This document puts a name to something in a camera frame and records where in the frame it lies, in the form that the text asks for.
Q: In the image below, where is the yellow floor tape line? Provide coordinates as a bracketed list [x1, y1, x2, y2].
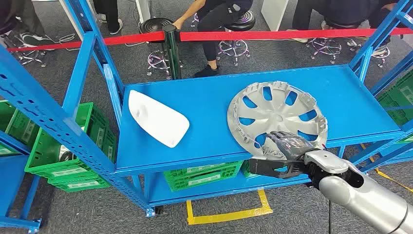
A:
[359, 143, 413, 195]

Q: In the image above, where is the white table panel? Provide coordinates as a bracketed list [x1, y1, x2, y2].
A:
[261, 0, 289, 32]
[59, 0, 85, 41]

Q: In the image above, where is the yellow floor tape outline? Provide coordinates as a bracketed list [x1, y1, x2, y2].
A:
[186, 189, 274, 226]

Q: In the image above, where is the white floor cable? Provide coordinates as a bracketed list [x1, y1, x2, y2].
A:
[53, 32, 81, 52]

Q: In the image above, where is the white table leg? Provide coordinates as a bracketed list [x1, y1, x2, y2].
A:
[135, 0, 151, 24]

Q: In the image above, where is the black stanchion post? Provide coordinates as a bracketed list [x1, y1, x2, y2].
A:
[162, 24, 182, 80]

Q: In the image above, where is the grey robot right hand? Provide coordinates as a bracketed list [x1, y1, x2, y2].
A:
[266, 131, 319, 160]

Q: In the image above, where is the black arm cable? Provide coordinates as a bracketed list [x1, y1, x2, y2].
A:
[327, 200, 333, 234]

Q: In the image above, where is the white plastic cover part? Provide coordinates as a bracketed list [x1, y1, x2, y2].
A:
[128, 90, 190, 149]

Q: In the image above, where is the grey part in crate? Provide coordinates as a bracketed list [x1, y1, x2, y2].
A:
[58, 144, 78, 163]

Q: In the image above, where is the silver wheel hubcap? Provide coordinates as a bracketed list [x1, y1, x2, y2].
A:
[226, 80, 329, 161]

